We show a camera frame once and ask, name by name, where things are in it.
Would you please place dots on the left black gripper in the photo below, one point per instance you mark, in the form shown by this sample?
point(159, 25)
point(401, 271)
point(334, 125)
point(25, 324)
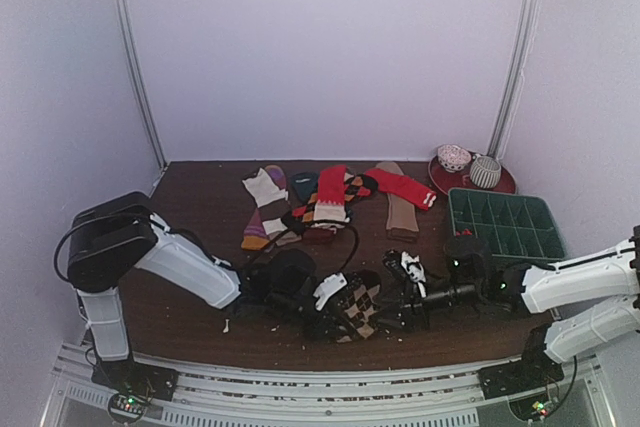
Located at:
point(322, 327)

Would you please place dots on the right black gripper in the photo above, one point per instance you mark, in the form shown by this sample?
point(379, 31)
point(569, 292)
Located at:
point(416, 309)

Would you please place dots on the brown beige argyle sock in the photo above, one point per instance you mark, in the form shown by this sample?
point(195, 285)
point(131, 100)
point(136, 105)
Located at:
point(356, 305)

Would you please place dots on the red snowflake sock pair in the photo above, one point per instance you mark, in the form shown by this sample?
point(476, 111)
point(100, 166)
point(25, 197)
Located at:
point(465, 232)

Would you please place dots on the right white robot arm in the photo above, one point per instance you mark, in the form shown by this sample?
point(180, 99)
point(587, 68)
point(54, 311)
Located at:
point(610, 278)

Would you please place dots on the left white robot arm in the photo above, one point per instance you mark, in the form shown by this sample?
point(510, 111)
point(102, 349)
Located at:
point(109, 240)

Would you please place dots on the purple orange striped sock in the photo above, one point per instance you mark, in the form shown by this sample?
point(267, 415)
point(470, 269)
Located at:
point(254, 236)

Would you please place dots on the white brown block sock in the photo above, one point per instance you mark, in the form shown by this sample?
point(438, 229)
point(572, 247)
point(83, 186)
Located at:
point(271, 201)

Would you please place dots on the tan brown sock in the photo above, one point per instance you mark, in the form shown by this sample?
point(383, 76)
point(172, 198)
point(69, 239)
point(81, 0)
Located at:
point(401, 223)

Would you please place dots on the red white zigzag sock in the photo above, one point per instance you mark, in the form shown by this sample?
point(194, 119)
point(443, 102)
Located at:
point(329, 212)

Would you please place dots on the dark blue sock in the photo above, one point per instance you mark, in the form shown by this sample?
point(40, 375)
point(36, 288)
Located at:
point(304, 184)

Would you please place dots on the red sock white cuff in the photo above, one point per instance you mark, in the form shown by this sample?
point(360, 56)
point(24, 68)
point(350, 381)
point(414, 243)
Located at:
point(404, 187)

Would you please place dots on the orange brown argyle sock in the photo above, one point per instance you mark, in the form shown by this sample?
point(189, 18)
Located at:
point(356, 187)

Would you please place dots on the green divided organizer tray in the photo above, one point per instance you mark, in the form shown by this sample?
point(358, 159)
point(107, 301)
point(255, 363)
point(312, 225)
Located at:
point(514, 226)

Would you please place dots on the white red patterned bowl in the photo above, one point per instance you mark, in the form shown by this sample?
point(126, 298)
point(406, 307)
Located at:
point(453, 158)

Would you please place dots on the grey striped cup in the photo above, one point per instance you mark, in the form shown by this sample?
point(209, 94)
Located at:
point(485, 172)

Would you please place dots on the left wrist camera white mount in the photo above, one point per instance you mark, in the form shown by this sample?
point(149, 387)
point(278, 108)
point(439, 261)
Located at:
point(327, 288)

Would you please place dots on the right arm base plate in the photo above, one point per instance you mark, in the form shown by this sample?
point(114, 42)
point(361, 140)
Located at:
point(515, 377)

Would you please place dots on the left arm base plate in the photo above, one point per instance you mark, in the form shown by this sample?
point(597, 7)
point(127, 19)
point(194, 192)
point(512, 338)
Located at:
point(137, 379)

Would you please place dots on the right aluminium frame post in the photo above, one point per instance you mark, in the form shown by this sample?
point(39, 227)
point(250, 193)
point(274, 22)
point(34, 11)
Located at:
point(525, 33)

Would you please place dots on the aluminium frame post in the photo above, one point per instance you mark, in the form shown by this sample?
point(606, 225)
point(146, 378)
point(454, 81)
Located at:
point(138, 84)
point(525, 33)

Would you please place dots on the left aluminium frame post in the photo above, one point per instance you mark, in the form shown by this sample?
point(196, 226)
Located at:
point(138, 84)

